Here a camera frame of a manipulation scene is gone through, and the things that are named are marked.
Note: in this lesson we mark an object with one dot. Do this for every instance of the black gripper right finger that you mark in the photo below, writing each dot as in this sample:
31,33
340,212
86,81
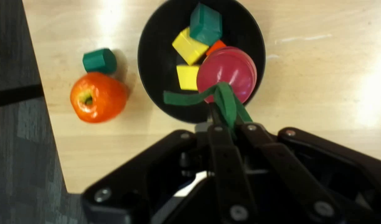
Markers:
297,175

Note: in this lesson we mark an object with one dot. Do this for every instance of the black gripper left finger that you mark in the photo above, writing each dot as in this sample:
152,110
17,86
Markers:
228,175

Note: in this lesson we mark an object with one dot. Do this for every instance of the red toy beetroot green leaves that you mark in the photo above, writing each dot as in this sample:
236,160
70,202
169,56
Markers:
228,73

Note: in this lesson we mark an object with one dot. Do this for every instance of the yellow wooden block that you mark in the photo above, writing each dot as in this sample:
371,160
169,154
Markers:
187,78
189,47

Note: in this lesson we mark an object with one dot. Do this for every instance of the tall dark green wooden block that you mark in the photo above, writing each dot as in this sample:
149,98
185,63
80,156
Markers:
205,24

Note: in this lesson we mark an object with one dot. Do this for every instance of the black bowl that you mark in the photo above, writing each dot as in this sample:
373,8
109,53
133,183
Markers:
157,63

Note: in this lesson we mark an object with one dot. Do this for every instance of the orange-red toy apple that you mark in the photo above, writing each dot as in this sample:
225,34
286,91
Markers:
98,98

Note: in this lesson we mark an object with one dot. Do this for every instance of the green rounded wooden block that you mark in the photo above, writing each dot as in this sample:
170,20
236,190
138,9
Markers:
98,61

